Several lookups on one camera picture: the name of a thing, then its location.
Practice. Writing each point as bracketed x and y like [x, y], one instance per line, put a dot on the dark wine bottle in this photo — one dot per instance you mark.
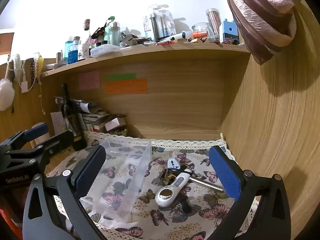
[72, 120]

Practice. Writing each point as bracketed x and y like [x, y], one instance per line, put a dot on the brass ornament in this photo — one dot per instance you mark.
[167, 177]

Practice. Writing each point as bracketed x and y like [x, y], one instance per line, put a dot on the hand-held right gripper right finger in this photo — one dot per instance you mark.
[225, 173]

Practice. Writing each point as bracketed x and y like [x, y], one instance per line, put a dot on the tall clear canister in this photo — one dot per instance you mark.
[213, 23]

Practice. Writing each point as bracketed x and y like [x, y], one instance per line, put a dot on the blue glass bottle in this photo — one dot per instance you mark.
[71, 53]

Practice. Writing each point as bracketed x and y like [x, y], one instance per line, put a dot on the clear plastic box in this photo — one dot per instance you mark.
[120, 180]

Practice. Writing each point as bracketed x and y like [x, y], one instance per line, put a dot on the round glass jar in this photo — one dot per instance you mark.
[200, 31]

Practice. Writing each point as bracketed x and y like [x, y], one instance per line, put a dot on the teal bottle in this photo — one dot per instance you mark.
[113, 33]

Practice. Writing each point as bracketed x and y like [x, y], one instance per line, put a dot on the butterfly print lace cloth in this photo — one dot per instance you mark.
[175, 216]

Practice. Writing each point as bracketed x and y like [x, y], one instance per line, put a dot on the wooden shelf board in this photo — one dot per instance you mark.
[150, 52]

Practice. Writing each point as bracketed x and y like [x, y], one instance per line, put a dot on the white mug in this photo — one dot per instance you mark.
[83, 52]

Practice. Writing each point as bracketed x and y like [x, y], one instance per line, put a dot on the pink sticky note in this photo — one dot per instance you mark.
[89, 80]

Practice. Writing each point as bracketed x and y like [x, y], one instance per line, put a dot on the lace ribbon bundle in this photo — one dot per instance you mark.
[33, 67]

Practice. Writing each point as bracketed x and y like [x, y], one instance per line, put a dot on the brown pink hanging cloth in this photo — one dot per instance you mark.
[260, 17]

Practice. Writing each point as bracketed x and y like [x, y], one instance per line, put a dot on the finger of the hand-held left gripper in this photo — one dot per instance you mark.
[37, 130]
[60, 141]

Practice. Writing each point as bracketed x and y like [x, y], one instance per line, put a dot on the small white pink box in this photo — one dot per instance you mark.
[113, 123]

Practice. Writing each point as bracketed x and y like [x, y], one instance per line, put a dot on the stack of papers and booklets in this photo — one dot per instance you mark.
[92, 116]

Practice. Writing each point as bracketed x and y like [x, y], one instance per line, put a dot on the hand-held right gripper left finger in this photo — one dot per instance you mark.
[91, 172]

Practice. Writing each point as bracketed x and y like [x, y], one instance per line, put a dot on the white fluffy pom-pom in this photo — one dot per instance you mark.
[6, 95]

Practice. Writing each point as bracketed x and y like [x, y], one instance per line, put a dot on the white orange marker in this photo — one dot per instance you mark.
[191, 35]

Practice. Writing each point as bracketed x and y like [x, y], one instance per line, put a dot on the blue cardboard box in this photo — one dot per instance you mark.
[229, 31]

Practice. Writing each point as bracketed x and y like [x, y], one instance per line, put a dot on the white plug adapter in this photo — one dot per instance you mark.
[173, 163]

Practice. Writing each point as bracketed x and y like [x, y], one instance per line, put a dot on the white note paper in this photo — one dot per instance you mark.
[58, 123]

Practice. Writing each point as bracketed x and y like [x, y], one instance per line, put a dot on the clear flat plastic case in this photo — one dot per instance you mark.
[105, 50]

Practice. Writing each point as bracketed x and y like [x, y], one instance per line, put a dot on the container of coins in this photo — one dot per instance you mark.
[118, 131]

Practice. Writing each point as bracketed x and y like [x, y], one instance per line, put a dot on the clear blister pack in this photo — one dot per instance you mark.
[160, 23]

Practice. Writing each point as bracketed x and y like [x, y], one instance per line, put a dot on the metal rod tool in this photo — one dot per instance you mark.
[207, 183]

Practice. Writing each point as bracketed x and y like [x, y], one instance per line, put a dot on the orange sticky note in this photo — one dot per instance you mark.
[126, 86]

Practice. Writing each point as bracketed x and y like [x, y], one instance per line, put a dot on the green sticky note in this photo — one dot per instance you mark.
[121, 77]

